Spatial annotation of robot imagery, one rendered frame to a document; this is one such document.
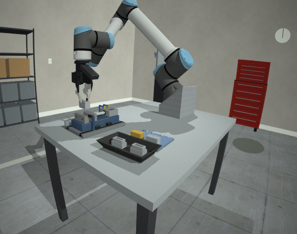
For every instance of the yellow rectangular block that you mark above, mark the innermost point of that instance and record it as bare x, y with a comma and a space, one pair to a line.
137, 134

